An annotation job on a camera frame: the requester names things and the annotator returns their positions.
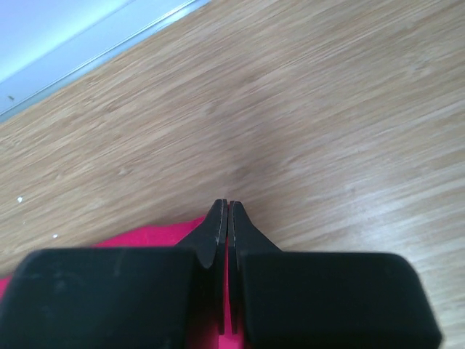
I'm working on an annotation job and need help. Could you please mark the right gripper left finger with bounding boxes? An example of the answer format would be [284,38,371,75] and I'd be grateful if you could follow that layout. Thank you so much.
[1,200,228,348]

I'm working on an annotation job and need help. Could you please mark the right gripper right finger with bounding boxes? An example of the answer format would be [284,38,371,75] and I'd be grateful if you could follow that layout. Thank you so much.
[227,201,442,348]

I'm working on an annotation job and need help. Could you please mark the red t shirt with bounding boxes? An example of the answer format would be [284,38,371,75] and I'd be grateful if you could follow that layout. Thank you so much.
[1,219,245,348]

